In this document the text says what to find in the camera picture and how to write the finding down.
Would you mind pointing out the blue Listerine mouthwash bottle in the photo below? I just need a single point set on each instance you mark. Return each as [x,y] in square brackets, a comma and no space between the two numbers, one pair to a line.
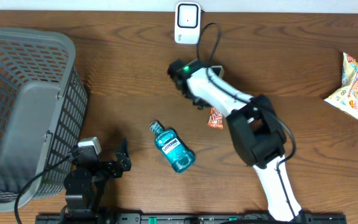
[172,147]

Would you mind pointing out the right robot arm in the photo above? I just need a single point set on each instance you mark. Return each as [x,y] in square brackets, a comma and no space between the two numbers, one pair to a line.
[257,134]

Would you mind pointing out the grey plastic shopping basket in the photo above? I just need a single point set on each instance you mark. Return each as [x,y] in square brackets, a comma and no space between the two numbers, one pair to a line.
[42,108]

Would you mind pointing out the white barcode scanner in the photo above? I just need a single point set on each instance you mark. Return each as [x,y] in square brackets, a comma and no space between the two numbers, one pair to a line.
[187,23]

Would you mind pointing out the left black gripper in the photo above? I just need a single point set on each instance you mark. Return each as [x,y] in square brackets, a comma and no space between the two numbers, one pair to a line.
[123,160]

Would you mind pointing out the orange Top snack bar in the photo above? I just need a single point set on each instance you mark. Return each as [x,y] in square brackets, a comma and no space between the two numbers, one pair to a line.
[215,119]

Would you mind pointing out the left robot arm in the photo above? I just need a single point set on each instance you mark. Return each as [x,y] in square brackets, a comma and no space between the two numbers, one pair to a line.
[86,184]

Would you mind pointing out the wet wipes packet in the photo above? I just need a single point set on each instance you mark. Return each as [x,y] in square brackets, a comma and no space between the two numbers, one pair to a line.
[346,97]

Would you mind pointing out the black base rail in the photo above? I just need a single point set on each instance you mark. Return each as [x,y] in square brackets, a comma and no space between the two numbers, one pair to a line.
[136,218]

